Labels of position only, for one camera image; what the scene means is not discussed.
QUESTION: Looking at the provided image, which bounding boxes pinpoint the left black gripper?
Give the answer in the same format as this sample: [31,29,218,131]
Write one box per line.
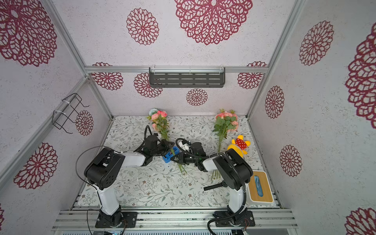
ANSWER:
[152,139,176,157]

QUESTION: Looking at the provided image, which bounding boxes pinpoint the blue tape dispenser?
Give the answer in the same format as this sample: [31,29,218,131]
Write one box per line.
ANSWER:
[163,146,180,163]

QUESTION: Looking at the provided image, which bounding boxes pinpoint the pink rose bouquet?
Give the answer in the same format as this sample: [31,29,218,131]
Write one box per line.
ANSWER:
[211,109,239,181]
[148,108,174,156]

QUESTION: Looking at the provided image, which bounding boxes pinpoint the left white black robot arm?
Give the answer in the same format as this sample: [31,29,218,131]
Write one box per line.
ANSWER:
[80,126,174,228]

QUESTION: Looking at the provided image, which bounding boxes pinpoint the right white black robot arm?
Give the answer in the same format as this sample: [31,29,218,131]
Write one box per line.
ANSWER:
[171,138,255,235]

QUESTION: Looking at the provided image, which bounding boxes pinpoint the floral patterned table mat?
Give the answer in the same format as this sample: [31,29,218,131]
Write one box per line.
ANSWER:
[77,115,280,209]

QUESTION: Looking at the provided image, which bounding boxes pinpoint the black wristwatch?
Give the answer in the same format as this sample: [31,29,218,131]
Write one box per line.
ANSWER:
[203,181,228,191]

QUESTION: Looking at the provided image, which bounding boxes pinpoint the yellow plush toy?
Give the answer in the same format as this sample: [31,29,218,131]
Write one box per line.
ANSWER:
[227,135,251,158]

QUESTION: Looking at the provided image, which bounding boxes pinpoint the blue tool on tray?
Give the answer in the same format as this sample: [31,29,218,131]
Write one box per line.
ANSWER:
[254,176,263,197]

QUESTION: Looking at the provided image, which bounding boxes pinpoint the wooden tray white rim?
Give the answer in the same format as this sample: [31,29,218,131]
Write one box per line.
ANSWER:
[246,170,274,206]

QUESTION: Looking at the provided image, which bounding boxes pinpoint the dark grey wall shelf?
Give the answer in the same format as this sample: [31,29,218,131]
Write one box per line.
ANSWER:
[149,67,226,88]

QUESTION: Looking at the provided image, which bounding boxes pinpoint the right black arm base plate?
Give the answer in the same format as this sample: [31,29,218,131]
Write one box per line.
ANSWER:
[215,210,255,227]

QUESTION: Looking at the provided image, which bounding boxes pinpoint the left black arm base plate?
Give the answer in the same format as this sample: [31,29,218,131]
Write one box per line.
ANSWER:
[95,211,138,229]

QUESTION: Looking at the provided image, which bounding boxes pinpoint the black wire wall rack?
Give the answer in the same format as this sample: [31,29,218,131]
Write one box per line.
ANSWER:
[51,93,89,134]

